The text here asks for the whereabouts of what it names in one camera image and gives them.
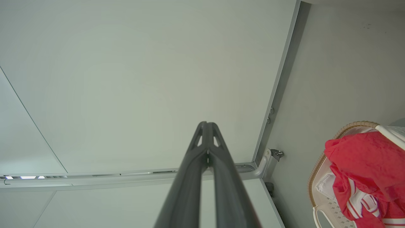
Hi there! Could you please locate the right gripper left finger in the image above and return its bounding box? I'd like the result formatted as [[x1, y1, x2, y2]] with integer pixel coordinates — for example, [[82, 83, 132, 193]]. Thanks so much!
[[154, 121, 209, 228]]

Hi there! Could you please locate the white garment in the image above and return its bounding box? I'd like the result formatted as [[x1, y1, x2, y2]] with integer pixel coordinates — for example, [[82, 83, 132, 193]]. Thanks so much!
[[316, 173, 337, 200]]

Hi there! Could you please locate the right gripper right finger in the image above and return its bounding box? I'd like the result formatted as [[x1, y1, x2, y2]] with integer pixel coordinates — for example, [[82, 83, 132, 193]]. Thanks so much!
[[207, 122, 262, 228]]

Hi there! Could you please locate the plain red garment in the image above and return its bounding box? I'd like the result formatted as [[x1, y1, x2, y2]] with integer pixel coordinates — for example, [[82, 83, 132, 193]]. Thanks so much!
[[324, 131, 405, 207]]

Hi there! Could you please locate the red white striped jersey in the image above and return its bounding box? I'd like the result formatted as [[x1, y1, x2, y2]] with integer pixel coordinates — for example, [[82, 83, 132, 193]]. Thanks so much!
[[332, 173, 405, 228]]

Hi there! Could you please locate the grey curved frame bracket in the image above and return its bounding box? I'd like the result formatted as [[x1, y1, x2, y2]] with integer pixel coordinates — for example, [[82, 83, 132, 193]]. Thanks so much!
[[236, 148, 273, 180]]

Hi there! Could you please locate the grey partition frame post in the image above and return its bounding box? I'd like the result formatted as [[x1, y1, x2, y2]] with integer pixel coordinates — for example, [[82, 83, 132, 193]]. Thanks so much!
[[252, 0, 312, 165]]

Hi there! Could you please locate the grey partition bottom rail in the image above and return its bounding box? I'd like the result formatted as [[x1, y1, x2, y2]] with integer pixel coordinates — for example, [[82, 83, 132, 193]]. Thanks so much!
[[0, 163, 257, 189]]

